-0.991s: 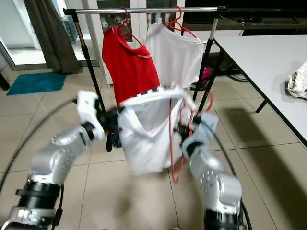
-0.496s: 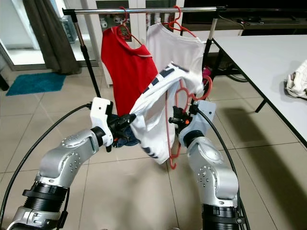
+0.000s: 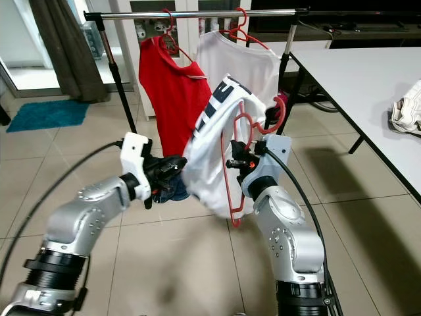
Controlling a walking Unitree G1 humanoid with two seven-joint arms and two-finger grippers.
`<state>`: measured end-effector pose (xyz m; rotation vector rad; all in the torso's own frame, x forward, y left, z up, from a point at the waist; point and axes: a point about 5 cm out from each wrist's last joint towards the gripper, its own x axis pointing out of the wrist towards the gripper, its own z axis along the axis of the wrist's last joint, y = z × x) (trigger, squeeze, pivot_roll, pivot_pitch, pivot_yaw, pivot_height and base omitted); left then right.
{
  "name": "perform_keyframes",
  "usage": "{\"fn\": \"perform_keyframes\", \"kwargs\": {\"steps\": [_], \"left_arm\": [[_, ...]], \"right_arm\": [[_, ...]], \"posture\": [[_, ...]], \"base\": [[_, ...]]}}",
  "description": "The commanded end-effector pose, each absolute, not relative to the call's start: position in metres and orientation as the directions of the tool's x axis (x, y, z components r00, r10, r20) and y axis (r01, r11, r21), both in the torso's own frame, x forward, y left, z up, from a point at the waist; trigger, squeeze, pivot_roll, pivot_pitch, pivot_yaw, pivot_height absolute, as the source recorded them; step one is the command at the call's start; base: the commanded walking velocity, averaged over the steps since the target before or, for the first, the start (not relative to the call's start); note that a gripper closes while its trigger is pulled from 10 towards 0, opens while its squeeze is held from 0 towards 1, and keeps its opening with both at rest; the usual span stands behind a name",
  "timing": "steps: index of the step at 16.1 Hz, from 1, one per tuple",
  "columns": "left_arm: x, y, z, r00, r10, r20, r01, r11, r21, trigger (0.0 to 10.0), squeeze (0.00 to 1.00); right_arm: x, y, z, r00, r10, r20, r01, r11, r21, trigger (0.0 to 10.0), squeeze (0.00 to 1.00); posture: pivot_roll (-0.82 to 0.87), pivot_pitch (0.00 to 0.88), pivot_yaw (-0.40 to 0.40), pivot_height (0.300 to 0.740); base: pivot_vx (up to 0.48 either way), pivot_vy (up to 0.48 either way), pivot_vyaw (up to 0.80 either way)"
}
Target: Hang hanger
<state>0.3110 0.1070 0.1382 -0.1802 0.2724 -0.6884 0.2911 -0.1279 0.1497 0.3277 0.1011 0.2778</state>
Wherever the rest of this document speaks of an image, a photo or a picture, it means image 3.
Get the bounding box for red wire hanger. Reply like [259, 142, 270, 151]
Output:
[160, 10, 196, 65]
[220, 95, 288, 228]
[220, 8, 270, 51]

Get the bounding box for white shirt black print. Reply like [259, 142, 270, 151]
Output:
[181, 74, 272, 219]

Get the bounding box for pink container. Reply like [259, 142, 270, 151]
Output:
[273, 92, 290, 124]

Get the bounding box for red shirt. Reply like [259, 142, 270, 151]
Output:
[138, 36, 213, 160]

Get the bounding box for plain white shirt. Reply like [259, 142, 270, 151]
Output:
[197, 30, 281, 126]

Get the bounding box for teal floor mat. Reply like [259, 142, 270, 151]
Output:
[7, 99, 84, 134]

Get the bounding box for chrome black clothes rack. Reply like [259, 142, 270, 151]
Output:
[84, 7, 310, 159]

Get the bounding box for white table black legs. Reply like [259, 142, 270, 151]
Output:
[289, 46, 421, 206]

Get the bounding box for dark grey curtain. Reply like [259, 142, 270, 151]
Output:
[30, 0, 107, 104]

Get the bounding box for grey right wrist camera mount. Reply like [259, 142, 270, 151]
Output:
[242, 135, 292, 199]

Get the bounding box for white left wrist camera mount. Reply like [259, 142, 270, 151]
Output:
[118, 132, 153, 201]

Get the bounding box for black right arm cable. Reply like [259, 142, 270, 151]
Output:
[263, 148, 344, 316]

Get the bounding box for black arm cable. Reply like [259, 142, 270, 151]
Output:
[3, 140, 126, 271]
[263, 148, 344, 316]

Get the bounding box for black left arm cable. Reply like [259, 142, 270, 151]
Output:
[3, 140, 126, 271]

